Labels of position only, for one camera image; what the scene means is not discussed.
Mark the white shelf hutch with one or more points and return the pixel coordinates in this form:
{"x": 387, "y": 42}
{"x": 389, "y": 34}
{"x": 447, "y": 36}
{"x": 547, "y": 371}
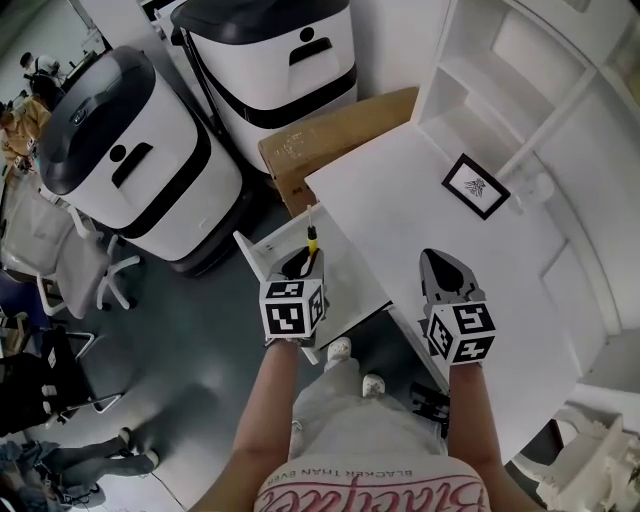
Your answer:
{"x": 480, "y": 80}

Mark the black chair with metal frame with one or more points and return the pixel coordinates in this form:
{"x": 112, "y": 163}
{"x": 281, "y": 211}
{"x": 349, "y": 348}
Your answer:
{"x": 35, "y": 385}

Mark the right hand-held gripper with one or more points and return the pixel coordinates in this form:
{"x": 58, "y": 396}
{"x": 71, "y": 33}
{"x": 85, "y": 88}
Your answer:
{"x": 465, "y": 335}

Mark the white desk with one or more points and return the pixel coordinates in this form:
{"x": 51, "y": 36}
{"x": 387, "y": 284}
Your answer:
{"x": 425, "y": 225}

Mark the white ornate chair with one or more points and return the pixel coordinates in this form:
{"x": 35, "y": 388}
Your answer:
{"x": 590, "y": 450}

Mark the yellow and black screwdriver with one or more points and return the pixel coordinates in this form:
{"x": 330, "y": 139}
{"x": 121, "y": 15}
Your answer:
{"x": 312, "y": 242}

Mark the white office chair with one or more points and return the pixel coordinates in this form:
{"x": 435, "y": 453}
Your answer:
{"x": 65, "y": 260}

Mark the person's white printed shirt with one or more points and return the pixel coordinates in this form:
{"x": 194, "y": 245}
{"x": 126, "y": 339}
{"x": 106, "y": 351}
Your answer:
{"x": 370, "y": 485}

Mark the brown cardboard box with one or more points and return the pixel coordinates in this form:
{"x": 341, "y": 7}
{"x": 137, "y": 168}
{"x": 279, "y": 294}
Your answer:
{"x": 330, "y": 135}

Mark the black device on floor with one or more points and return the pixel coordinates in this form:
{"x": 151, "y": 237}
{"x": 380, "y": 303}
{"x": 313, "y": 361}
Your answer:
{"x": 430, "y": 402}

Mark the black picture frame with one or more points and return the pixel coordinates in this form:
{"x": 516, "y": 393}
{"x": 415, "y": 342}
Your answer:
{"x": 475, "y": 187}

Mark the person's light grey trousers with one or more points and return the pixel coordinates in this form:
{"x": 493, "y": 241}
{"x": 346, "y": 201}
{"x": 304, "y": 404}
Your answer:
{"x": 360, "y": 425}

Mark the person's left forearm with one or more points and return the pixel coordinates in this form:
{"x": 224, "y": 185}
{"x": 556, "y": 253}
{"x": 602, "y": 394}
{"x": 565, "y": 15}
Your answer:
{"x": 265, "y": 410}

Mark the white drawer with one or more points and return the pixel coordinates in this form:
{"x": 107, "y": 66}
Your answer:
{"x": 350, "y": 290}

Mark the white and black mobile robot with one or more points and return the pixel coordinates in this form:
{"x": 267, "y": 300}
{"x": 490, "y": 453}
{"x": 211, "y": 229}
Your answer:
{"x": 260, "y": 65}
{"x": 165, "y": 200}

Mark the person's white shoe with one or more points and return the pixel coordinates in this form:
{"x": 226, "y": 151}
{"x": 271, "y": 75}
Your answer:
{"x": 373, "y": 385}
{"x": 339, "y": 346}

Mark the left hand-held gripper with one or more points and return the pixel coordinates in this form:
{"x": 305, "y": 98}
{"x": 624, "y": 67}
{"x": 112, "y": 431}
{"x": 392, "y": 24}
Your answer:
{"x": 287, "y": 315}

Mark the clear glass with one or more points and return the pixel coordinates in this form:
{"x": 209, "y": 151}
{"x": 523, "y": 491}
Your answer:
{"x": 537, "y": 186}

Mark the person's right forearm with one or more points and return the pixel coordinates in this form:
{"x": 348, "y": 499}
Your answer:
{"x": 472, "y": 415}

